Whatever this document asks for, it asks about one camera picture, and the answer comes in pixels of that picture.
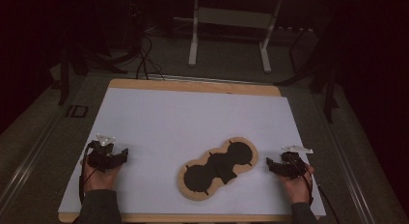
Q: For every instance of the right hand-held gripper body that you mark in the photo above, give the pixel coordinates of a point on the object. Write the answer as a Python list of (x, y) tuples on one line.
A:
[(292, 166)]

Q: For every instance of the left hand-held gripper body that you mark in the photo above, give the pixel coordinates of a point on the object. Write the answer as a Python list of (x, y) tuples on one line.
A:
[(102, 159)]

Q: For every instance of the wooden three-hole tray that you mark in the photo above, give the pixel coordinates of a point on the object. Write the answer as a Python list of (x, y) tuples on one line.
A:
[(218, 167)]

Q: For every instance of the person's left hand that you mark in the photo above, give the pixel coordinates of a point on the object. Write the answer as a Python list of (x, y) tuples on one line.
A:
[(100, 179)]

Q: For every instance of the person's right hand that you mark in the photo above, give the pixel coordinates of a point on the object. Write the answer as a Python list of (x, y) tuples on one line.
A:
[(297, 188)]

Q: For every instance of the white table mat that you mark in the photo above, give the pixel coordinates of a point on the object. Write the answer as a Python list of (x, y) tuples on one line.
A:
[(167, 121)]

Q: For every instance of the black stand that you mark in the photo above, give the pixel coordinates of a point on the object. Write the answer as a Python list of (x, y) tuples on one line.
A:
[(329, 92)]

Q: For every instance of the white metal stand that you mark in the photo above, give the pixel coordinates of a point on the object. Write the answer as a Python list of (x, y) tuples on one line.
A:
[(231, 18)]

